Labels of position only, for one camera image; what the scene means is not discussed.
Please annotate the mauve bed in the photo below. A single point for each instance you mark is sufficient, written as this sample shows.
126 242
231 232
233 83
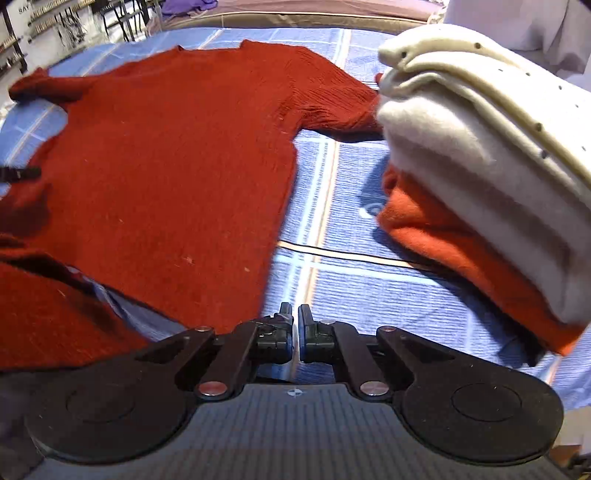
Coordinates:
300 21

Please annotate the orange red folded garment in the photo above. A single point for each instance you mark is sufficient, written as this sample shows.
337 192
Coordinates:
429 230

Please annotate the cream dotted folded garment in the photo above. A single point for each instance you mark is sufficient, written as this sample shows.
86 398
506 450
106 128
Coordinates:
485 78

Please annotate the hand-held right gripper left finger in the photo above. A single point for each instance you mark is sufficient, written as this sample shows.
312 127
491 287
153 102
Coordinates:
277 341

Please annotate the purple blanket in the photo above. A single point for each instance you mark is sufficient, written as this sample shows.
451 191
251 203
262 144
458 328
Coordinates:
189 5

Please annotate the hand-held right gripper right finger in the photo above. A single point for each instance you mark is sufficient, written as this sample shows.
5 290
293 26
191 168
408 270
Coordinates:
314 341

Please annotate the red knit sweater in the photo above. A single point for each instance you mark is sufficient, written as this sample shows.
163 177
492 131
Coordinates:
161 161

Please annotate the white fuzzy folded sweater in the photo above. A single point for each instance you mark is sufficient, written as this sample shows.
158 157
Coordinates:
485 207

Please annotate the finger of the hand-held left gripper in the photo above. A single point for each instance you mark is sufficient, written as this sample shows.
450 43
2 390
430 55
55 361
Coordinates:
18 174

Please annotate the white cloth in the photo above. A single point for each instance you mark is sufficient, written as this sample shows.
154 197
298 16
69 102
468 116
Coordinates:
531 27

